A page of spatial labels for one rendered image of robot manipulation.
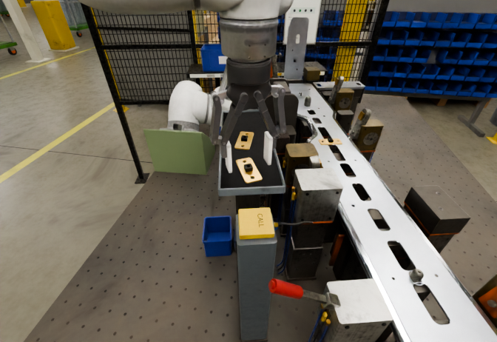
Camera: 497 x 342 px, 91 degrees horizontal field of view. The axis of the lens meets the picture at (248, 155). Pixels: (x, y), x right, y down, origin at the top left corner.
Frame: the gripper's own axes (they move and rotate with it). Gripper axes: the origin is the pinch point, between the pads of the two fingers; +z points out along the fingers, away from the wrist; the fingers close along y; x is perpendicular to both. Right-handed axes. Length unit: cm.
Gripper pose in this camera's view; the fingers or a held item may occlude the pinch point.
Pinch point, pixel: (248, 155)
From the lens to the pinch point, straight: 52.9
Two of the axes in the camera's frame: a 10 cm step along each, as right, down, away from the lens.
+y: 9.5, -1.8, 2.5
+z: 0.0, 8.1, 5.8
